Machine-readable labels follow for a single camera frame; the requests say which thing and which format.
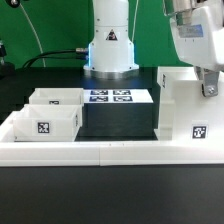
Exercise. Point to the white front drawer tray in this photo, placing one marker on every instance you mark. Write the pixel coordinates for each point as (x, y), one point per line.
(47, 123)

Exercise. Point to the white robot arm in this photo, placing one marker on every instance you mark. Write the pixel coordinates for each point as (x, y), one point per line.
(111, 52)

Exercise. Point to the white drawer tray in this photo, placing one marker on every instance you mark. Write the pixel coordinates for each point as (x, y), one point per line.
(57, 96)
(47, 123)

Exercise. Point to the white marker tag sheet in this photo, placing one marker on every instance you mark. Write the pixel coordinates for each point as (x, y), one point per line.
(111, 96)

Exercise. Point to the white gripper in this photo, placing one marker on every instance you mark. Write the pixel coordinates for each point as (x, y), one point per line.
(197, 28)

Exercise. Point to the white U-shaped border frame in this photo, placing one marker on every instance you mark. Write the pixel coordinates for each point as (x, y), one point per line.
(115, 153)

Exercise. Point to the black camera stand left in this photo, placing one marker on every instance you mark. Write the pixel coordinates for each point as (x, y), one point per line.
(6, 68)

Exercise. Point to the white drawer cabinet box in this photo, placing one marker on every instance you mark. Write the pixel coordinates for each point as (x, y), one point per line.
(184, 113)

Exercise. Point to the white rear drawer tray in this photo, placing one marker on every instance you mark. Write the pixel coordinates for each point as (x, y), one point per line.
(57, 96)

